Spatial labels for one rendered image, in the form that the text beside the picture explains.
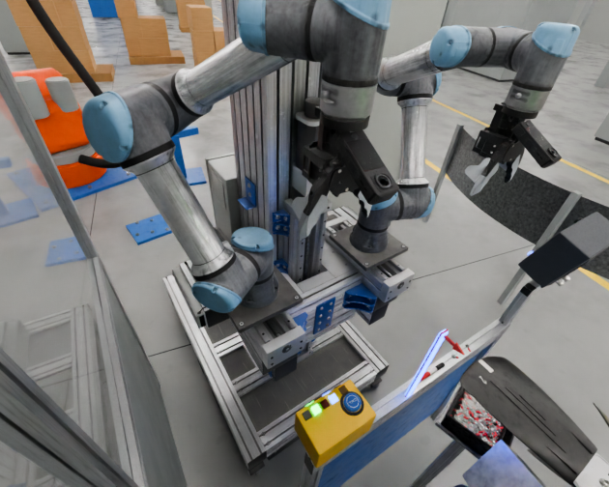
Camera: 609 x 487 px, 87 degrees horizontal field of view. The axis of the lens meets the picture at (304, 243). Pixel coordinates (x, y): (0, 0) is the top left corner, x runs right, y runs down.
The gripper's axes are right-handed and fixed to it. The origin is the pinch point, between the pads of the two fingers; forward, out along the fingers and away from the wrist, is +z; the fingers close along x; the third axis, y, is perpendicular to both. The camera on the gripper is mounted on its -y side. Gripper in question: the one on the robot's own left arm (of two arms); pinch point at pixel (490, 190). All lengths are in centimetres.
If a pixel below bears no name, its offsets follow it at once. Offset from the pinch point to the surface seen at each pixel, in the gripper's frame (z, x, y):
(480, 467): 47, 28, -39
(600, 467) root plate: 25, 23, -49
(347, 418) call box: 36, 53, -17
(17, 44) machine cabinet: 122, 179, 1032
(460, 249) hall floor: 143, -163, 71
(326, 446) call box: 36, 60, -19
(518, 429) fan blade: 23, 31, -38
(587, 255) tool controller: 20.0, -32.3, -20.5
